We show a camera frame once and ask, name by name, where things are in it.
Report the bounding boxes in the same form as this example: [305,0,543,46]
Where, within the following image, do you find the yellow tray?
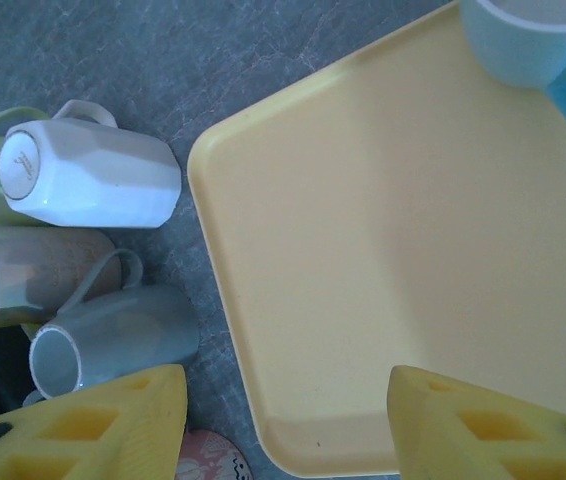
[186,0,566,476]

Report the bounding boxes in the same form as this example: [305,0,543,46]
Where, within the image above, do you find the white faceted mug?
[0,98,180,230]

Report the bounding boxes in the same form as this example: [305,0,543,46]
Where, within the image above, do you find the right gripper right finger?
[386,364,566,480]

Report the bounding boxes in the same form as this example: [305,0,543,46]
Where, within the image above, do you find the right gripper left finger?
[0,363,189,480]

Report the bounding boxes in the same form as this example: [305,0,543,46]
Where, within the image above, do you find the grey mug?
[22,248,200,407]

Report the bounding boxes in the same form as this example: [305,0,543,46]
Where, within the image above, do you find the pink floral mug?
[176,428,255,480]

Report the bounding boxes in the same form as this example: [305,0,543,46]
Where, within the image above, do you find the light blue mug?
[460,0,566,146]

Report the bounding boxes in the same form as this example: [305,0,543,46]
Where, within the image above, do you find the tan mug pink handle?
[0,225,119,334]

